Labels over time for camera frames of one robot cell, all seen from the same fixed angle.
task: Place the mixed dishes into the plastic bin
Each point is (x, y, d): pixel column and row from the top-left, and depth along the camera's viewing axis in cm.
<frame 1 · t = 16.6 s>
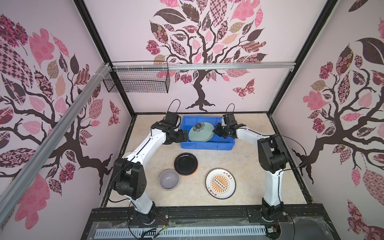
left hand: (180, 140, 86), fingers open
right hand: (212, 128, 100), fingers closed
blue plastic bin: (217, 143, 94), point 9 cm above the table
light green flower plate: (201, 132, 108), point 3 cm above the table
black plate orange underside: (186, 163, 94), on the table
lavender grey bowl: (169, 180, 86), point 2 cm above the table
white plate orange sunburst: (220, 183, 85), point 2 cm above the table

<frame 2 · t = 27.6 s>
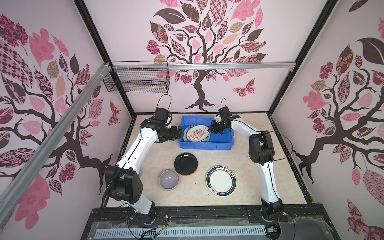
left hand: (176, 137, 82), fingers open
right hand: (208, 127, 102), fingers closed
white plate orange sunburst: (196, 133, 105), point 4 cm above the table
white plate green rim: (221, 181, 87), on the table
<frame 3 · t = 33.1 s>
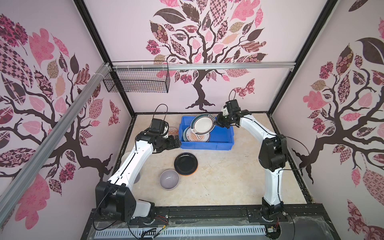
left hand: (174, 147, 81), fingers open
right hand: (213, 120, 94), fingers closed
white plate green rim: (202, 124, 101), point 11 cm above the table
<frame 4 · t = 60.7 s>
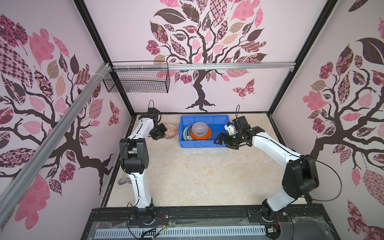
left hand: (164, 135, 96), fingers closed
right hand: (220, 141, 86), fingers open
lavender grey bowl: (200, 129, 103), point 8 cm above the table
white plate green rim: (186, 133, 105), point 4 cm above the table
orange plate: (207, 137, 102), point 5 cm above the table
